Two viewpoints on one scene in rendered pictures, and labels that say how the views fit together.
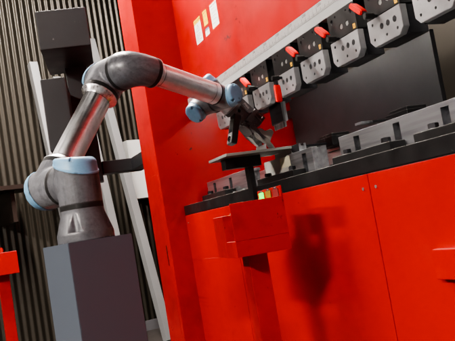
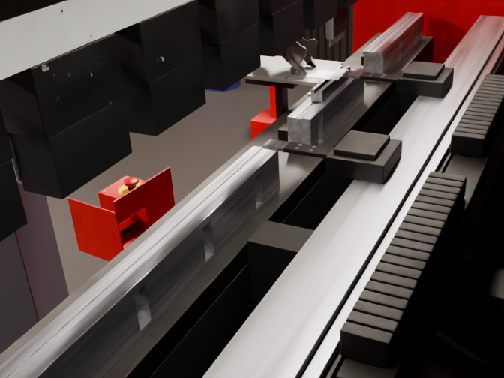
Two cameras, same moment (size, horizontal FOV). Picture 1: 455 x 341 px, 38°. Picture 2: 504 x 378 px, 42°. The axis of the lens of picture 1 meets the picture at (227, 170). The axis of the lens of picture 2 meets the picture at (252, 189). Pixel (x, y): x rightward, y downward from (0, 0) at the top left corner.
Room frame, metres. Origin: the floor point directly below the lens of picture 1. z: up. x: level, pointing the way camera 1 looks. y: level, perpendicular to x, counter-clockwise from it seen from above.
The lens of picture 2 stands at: (1.29, -1.36, 1.54)
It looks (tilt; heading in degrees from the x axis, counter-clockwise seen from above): 28 degrees down; 51
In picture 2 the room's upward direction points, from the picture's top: 4 degrees counter-clockwise
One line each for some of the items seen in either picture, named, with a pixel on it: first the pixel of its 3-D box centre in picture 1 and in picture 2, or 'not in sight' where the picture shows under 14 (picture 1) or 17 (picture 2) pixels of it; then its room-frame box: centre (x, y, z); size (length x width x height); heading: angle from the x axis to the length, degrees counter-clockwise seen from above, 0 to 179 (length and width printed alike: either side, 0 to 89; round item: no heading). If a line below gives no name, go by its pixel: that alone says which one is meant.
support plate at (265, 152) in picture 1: (249, 154); (284, 69); (2.44, -0.09, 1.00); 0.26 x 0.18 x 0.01; 113
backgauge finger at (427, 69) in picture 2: (319, 142); (394, 75); (2.55, -0.37, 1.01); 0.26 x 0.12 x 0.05; 113
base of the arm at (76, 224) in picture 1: (84, 222); not in sight; (1.77, 0.40, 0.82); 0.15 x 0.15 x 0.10
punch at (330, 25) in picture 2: (278, 116); (337, 23); (2.50, -0.23, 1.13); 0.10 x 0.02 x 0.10; 23
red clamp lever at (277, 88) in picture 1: (278, 88); not in sight; (2.33, -0.23, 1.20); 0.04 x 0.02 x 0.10; 113
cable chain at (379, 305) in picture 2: not in sight; (412, 251); (1.94, -0.90, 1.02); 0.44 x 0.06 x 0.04; 23
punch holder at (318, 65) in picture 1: (321, 54); (268, 4); (2.15, -0.37, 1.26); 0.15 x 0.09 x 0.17; 23
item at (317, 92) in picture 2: (290, 151); (331, 82); (2.46, -0.24, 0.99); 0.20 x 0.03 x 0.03; 23
